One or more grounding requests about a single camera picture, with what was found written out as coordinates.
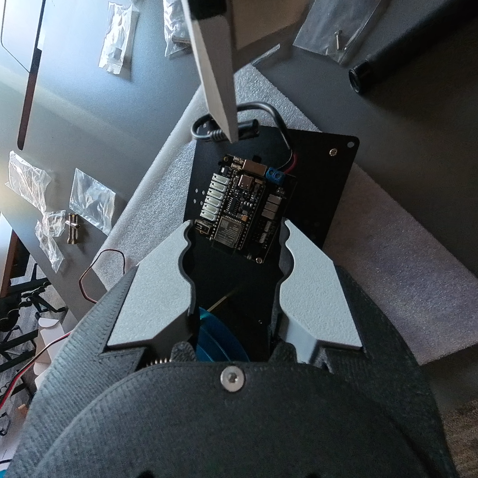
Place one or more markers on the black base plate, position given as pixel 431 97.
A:
pixel 224 276

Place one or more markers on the flat clear plastic bag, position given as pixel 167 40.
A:
pixel 91 198

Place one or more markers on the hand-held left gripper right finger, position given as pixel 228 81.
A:
pixel 321 302

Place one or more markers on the white foam sheet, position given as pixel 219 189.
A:
pixel 373 261

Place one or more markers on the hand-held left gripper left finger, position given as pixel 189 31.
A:
pixel 153 302

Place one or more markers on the black circuit board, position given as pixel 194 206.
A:
pixel 239 209

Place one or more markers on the clear bag with silver screws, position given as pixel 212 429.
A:
pixel 321 30

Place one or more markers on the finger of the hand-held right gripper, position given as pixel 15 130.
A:
pixel 216 74
pixel 269 18

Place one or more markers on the grey desk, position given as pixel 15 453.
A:
pixel 112 112

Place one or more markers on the small clear parts bag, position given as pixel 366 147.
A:
pixel 175 30
pixel 119 41

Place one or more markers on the metal cross wrench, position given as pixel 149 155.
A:
pixel 73 227

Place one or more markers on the black screwdriver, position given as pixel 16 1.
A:
pixel 364 76

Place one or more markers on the crumpled clear plastic bag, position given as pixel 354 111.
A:
pixel 28 179

